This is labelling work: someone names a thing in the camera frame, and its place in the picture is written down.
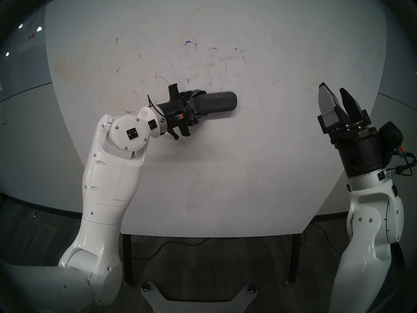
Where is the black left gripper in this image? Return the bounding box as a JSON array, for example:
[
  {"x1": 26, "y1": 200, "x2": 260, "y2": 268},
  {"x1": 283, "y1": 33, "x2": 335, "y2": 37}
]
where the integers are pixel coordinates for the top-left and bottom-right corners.
[{"x1": 157, "y1": 83, "x2": 206, "y2": 137}]

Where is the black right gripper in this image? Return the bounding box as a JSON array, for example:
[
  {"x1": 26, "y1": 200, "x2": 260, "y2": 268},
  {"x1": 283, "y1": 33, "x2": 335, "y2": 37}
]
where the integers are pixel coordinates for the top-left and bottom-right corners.
[{"x1": 317, "y1": 82, "x2": 390, "y2": 179}]

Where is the dark grey whiteboard eraser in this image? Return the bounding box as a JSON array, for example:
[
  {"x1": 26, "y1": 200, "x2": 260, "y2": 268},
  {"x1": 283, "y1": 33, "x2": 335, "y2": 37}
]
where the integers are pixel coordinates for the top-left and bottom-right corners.
[{"x1": 195, "y1": 91, "x2": 238, "y2": 116}]

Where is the white whiteboard panel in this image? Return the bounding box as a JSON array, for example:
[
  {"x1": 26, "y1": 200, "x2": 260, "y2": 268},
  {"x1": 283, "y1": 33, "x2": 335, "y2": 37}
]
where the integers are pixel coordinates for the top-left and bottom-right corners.
[{"x1": 43, "y1": 0, "x2": 390, "y2": 239}]

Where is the black table leg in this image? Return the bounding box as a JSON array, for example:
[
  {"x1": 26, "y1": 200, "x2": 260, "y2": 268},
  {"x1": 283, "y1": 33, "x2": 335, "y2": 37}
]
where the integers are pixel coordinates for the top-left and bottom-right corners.
[
  {"x1": 288, "y1": 233, "x2": 302, "y2": 283},
  {"x1": 122, "y1": 234, "x2": 135, "y2": 285}
]

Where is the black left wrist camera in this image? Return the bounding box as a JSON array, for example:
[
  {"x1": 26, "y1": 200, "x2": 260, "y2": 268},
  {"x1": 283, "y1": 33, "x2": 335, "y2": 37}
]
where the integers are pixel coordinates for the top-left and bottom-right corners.
[{"x1": 173, "y1": 107, "x2": 195, "y2": 122}]

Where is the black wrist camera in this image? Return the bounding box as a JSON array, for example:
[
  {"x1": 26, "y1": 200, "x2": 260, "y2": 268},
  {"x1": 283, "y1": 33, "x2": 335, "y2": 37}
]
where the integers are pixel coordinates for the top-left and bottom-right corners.
[
  {"x1": 173, "y1": 107, "x2": 195, "y2": 122},
  {"x1": 378, "y1": 121, "x2": 406, "y2": 168}
]

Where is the thin black left camera cable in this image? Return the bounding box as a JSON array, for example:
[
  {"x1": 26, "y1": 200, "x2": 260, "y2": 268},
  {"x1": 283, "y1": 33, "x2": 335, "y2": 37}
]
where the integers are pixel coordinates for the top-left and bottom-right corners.
[{"x1": 146, "y1": 94, "x2": 164, "y2": 116}]

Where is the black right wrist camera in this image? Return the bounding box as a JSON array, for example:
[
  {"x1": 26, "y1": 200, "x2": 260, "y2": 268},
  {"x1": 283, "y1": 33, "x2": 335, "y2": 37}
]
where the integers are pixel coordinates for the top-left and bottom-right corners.
[{"x1": 378, "y1": 121, "x2": 406, "y2": 168}]

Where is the black table frame rail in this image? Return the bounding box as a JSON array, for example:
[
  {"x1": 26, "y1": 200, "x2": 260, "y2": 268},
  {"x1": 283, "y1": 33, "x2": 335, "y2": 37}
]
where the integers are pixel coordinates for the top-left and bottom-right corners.
[{"x1": 311, "y1": 211, "x2": 349, "y2": 223}]

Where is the thin black floor cable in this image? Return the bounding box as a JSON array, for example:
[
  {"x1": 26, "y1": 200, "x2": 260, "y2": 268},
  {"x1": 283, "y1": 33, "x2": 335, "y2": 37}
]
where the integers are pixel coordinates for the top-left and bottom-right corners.
[
  {"x1": 313, "y1": 222, "x2": 343, "y2": 255},
  {"x1": 130, "y1": 238, "x2": 209, "y2": 261}
]

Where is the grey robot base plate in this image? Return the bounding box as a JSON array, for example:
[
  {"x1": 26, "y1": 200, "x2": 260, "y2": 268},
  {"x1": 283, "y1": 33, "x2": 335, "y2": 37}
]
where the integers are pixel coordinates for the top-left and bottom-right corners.
[{"x1": 141, "y1": 283, "x2": 258, "y2": 313}]

